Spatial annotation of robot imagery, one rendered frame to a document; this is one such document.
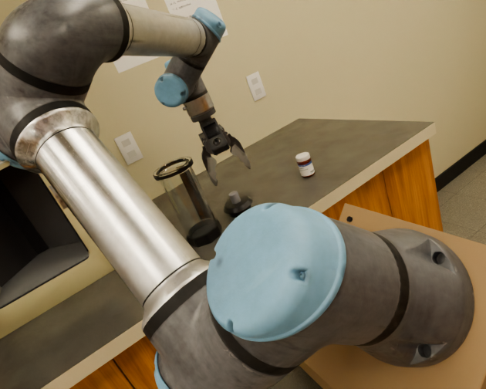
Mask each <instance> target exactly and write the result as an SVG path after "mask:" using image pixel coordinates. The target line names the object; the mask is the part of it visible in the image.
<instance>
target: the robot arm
mask: <svg viewBox="0 0 486 389"><path fill-rule="evenodd" d="M225 30H226V25H225V23H224V22H223V21H222V20H221V19H220V18H219V17H217V16H216V15H215V14H214V13H212V12H210V11H209V10H207V9H205V8H202V7H199V8H197V9H196V11H195V12H194V14H193V15H192V16H191V18H188V17H184V16H180V15H174V14H170V13H166V12H160V11H157V10H153V9H149V8H143V7H139V6H135V5H129V4H125V3H122V2H121V1H120V0H28V1H26V2H24V3H22V4H21V5H19V6H18V7H17V8H15V9H14V10H13V11H12V12H10V13H9V15H8V16H7V17H6V18H5V20H4V22H3V23H2V24H1V26H0V161H10V165H11V166H13V167H16V168H20V169H23V170H27V171H31V172H33V173H37V174H43V175H44V176H45V178H46V179H47V181H48V182H49V183H50V184H51V185H52V187H53V188H54V190H55V191H56V193H57V194H58V195H59V197H60V198H61V199H62V200H63V202H64V203H65V204H66V206H67V207H68V209H69V210H70V211H71V212H72V213H73V215H74V216H75V217H76V219H77V220H78V222H79V223H80V224H81V226H82V227H83V228H84V229H85V231H86V232H87V234H88V235H89V236H90V238H91V239H92V240H93V241H94V243H95V244H96V246H97V247H98V248H99V250H100V251H101V252H102V253H103V255H104V256H105V257H106V259H107V260H108V262H109V263H110V265H111V266H112V267H113V268H114V269H115V271H116V272H117V273H118V275H119V276H120V278H121V279H122V280H123V281H124V282H125V284H126V285H127V287H128V288H129V289H130V291H131V292H132V294H134V296H135V297H136V298H137V300H138V301H139V303H140V304H141V306H142V307H143V309H144V313H143V322H142V327H141V329H142V331H143V332H144V334H145V335H146V336H147V338H148V339H149V341H150V342H151V343H152V344H153V346H154V348H155V349H156V350H157V351H156V354H155V360H154V364H155V371H154V377H155V381H156V384H157V387H158V389H270V388H271V387H273V386H274V385H275V384H277V383H278V382H279V381H280V380H281V379H283V378H284V377H285V376H287V375H288V374H290V373H291V372H292V371H293V370H294V369H296V368H297V366H299V365H300V364H302V363H303V362H304V361H305V360H307V359H308V358H309V357H311V356H312V355H313V354H314V353H315V352H317V351H318V350H320V349H321V348H323V347H325V346H328V345H330V344H339V345H350V346H357V347H358V348H360V349H361V350H363V351H365V352H367V353H368V354H369V355H371V356H372V357H375V358H376V359H377V360H380V361H382V362H384V363H386V364H391V365H393V366H398V367H428V366H432V365H435V364H438V363H440V362H441V361H443V360H446V359H447V358H448V357H450V356H451V355H452V354H453V353H454V352H455V351H456V350H457V349H458V348H459V347H460V346H461V344H462V343H463V342H464V340H465V339H466V337H467V335H468V333H469V331H470V328H471V324H472V321H473V318H474V290H473V286H472V283H471V279H470V276H469V275H468V273H467V270H466V268H465V267H464V264H463V263H462V261H461V260H460V259H459V258H458V256H457V255H456V254H455V253H454V252H453V251H452V250H451V249H450V248H449V247H448V246H447V245H445V244H444V243H443V242H441V241H440V240H438V239H436V238H434V237H432V236H430V235H426V234H424V233H422V232H418V231H415V230H412V229H407V228H390V229H385V230H380V231H375V232H370V231H367V230H365V229H362V228H359V227H356V226H354V225H350V224H347V223H345V222H341V221H338V220H335V219H333V218H329V217H326V216H325V215H324V214H322V213H320V212H318V211H316V210H313V209H311V208H306V207H300V206H291V205H286V204H282V203H264V204H261V205H256V206H255V207H252V208H249V209H248V210H247V211H244V212H243V213H241V214H240V215H239V216H238V217H237V218H236V219H235V220H234V221H233V222H232V223H231V224H230V225H229V226H228V227H227V228H226V229H225V230H224V232H223V234H222V235H221V237H220V238H219V240H218V243H217V245H216V246H215V248H214V250H215V251H216V256H215V257H214V259H211V260H210V261H206V260H203V259H202V258H201V257H200V256H199V255H198V254H197V253H196V252H195V251H194V250H193V248H192V247H191V246H190V245H189V244H188V242H187V241H186V240H185V239H184V237H183V236H182V235H181V234H180V232H179V231H178V230H177V229H176V228H175V227H174V226H173V225H172V224H171V223H170V221H169V220H168V219H167V217H166V216H165V215H164V214H163V213H162V211H161V210H160V209H159V208H158V207H157V206H156V205H155V204H154V203H153V201H152V200H151V199H150V198H149V196H148V195H147V194H146V193H145V192H144V190H143V189H142V188H141V187H140V186H139V185H138V183H136V182H135V180H134V179H133V178H132V177H131V175H130V174H129V173H128V172H127V170H126V169H125V168H124V167H123V166H122V164H121V163H120V162H119V161H118V160H117V159H116V158H115V157H114V156H113V154H112V153H111V152H110V151H109V149H108V148H107V147H106V146H105V145H104V143H103V142H102V141H101V140H100V139H99V135H100V125H99V122H98V120H97V119H96V118H95V116H94V115H93V114H92V113H91V112H90V110H89V109H88V108H87V107H86V105H85V103H84V101H85V98H86V95H87V93H88V91H89V88H90V85H91V83H92V81H93V77H94V75H95V73H96V71H97V70H98V69H99V67H100V66H101V65H102V64H103V63H112V62H115V61H117V60H118V59H120V58H121V57H122V56H168V57H172V58H171V59H170V60H168V61H166V62H165V64H164V66H165V69H166V70H165V72H164V74H163V75H161V76H160V77H159V78H158V80H157V81H156V83H155V86H154V92H155V95H156V98H157V99H158V100H159V101H160V102H161V103H162V104H163V105H164V106H166V107H178V106H180V105H181V104H183V105H184V106H185V107H183V110H187V113H188V115H189V117H191V120H192V122H193V123H196V122H199V124H200V127H201V129H202V131H203V133H201V134H198V136H199V137H200V139H201V142H202V144H203V145H204V146H202V149H203V150H202V153H201V158H202V161H203V163H204V166H205V168H206V170H207V173H208V175H209V178H210V179H211V182H212V183H213V184H214V185H215V186H217V184H218V180H217V178H216V174H217V173H216V171H215V167H216V165H217V161H216V160H215V159H214V158H213V157H212V156H211V154H213V155H216V156H217V155H218V154H220V153H222V152H224V151H227V150H228V149H229V148H230V147H231V149H230V152H231V153H232V154H233V155H234V156H237V157H239V160H240V161H242V162H244V164H245V166H246V167H247V168H248V169H251V165H250V161H249V159H248V157H247V155H246V153H245V151H244V149H243V147H242V145H241V143H240V142H239V141H238V140H237V139H236V138H235V137H233V136H231V135H230V134H228V132H227V131H224V128H223V127H222V126H221V125H220V124H218V122H217V121H216V119H215V118H211V115H213V114H214V113H215V112H216V110H215V108H214V107H213V106H214V104H213V101H212V99H211V97H210V95H209V92H208V91H207V89H206V86H205V85H204V82H203V79H202V78H201V74H202V73H203V71H204V68H205V66H206V65H207V64H208V61H209V60H210V58H211V56H212V54H213V53H214V51H215V49H216V47H217V46H218V43H220V42H221V38H222V36H223V35H224V32H225ZM227 134H228V135H227ZM229 146H230V147H229Z"/></svg>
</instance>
